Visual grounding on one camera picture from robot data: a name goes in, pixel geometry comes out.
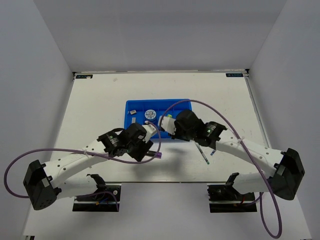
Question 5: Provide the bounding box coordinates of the green ink pen refill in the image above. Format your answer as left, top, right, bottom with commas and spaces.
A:
194, 142, 210, 165

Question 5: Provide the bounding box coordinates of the left table corner label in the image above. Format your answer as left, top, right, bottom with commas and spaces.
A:
75, 74, 93, 79

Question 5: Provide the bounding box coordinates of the right table corner label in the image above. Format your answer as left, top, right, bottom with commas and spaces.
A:
225, 72, 244, 78

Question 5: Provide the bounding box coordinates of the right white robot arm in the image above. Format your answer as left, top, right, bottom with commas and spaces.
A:
160, 109, 305, 201

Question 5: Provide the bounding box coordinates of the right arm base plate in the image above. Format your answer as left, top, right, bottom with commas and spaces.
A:
207, 184, 258, 214

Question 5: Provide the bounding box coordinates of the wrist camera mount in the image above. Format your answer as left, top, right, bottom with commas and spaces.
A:
142, 121, 158, 143
158, 116, 176, 135

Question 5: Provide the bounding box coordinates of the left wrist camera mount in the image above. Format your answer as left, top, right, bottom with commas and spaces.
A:
142, 121, 158, 143

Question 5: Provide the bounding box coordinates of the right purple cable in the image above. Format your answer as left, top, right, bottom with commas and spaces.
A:
159, 99, 283, 238

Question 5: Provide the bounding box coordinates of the round blue white tape tin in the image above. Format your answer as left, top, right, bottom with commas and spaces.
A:
144, 109, 157, 123

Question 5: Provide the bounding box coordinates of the table corner label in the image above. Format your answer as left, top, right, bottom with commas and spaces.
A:
225, 72, 244, 78
75, 74, 93, 79

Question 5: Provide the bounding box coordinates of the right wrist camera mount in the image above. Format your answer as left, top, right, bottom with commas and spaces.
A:
158, 116, 176, 135

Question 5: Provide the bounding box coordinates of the purple cap black highlighter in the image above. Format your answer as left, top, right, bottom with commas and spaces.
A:
146, 150, 162, 159

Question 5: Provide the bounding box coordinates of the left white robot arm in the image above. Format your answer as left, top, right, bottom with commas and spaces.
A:
23, 123, 158, 211

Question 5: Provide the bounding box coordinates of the blue divided plastic tray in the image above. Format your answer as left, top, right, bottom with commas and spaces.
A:
123, 98, 192, 140

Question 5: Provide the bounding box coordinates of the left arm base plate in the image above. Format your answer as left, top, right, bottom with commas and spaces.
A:
72, 183, 122, 213

